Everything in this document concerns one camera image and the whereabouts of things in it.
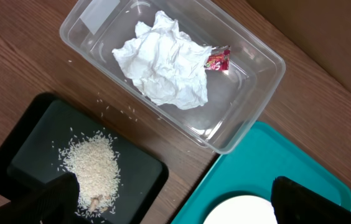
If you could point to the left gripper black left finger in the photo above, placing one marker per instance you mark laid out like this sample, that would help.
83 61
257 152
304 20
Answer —
54 203

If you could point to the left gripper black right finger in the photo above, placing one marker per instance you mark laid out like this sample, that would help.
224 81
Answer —
295 204

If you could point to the large white plate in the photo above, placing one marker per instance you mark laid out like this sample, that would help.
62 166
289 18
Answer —
244 209

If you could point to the red snack wrapper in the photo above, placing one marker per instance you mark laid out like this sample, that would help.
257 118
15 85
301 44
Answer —
219 59

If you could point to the white napkin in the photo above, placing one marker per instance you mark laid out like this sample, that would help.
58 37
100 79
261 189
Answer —
165 64

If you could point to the clear plastic waste bin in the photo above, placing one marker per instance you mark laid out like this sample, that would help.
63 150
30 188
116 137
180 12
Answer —
236 97

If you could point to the teal serving tray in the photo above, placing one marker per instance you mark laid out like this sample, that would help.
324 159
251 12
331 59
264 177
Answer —
250 169

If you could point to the pile of rice grains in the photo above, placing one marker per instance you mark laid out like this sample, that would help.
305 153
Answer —
95 164

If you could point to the black tray bin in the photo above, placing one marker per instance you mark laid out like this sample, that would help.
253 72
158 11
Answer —
31 156

